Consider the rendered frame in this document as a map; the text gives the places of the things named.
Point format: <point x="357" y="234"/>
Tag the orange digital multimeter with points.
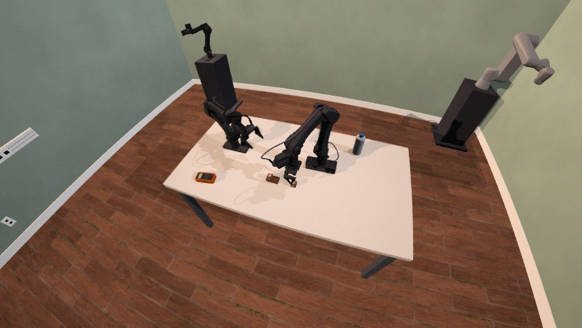
<point x="206" y="177"/>

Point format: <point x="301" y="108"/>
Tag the brown rectangular tray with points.
<point x="274" y="180"/>

